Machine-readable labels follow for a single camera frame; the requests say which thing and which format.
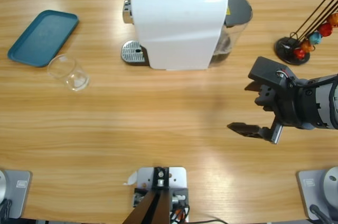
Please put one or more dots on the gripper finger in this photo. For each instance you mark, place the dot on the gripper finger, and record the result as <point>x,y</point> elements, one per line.
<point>254,87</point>
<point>251,130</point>

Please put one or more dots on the teal plastic tray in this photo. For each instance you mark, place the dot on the teal plastic tray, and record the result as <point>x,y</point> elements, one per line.
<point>42,39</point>

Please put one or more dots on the black rod capsule holder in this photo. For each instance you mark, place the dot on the black rod capsule holder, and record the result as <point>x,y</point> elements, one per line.
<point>283,47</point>

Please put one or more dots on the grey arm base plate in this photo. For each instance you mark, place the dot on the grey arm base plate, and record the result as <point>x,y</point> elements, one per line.
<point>309,195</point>
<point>21,195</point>

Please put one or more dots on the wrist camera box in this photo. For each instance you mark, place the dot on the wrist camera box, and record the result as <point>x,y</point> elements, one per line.
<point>272,72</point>

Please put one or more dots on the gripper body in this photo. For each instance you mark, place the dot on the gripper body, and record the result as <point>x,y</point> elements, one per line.
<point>293,107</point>

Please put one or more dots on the white capsule coffee machine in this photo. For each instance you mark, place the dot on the white capsule coffee machine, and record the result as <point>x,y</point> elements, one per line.
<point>174,31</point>

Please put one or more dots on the white mount block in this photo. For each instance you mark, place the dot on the white mount block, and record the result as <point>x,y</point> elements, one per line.
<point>177,179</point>

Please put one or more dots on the dark camera post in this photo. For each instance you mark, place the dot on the dark camera post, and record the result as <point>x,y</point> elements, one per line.
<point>155,208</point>

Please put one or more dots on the blue coffee capsule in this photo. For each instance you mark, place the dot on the blue coffee capsule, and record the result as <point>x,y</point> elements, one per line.
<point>314,38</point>

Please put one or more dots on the white paper tag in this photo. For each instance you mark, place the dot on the white paper tag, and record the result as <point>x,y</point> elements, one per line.
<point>131,177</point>

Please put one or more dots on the clear water tank dark lid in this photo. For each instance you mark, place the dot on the clear water tank dark lid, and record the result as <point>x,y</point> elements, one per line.
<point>237,7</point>

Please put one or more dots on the red coffee capsule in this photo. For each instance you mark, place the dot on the red coffee capsule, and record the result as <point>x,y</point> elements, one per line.
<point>299,53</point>
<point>325,29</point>

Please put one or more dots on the metal grid drip tray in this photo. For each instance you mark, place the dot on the metal grid drip tray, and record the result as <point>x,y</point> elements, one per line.
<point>132,49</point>

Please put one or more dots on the clear glass cup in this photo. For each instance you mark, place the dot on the clear glass cup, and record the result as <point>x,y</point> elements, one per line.
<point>76,78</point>

